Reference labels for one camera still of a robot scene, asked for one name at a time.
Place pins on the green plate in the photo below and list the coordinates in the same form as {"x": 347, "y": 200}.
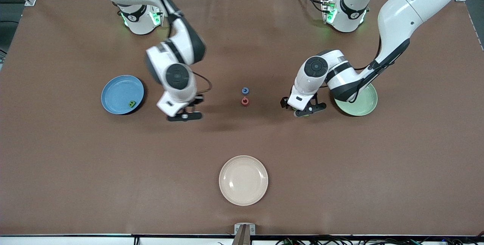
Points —
{"x": 365, "y": 103}

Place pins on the brown table cover mat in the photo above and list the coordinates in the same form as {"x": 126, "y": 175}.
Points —
{"x": 113, "y": 162}

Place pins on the blue plate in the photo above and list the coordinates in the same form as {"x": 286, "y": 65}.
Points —
{"x": 117, "y": 93}

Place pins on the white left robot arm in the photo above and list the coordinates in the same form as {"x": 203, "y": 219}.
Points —
{"x": 401, "y": 14}

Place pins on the white table edge profile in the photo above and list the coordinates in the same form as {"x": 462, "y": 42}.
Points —
{"x": 75, "y": 241}

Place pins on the beige plate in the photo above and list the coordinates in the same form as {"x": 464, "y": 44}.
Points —
{"x": 243, "y": 180}

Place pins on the pink foam letter Q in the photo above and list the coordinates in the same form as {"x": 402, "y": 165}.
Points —
{"x": 242, "y": 101}

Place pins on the blue foam letter G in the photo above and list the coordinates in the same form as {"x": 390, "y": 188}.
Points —
{"x": 243, "y": 90}

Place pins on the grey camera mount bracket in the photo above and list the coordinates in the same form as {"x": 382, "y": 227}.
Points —
{"x": 244, "y": 239}

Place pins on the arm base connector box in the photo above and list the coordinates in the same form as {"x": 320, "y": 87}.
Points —
{"x": 327, "y": 10}
{"x": 157, "y": 18}

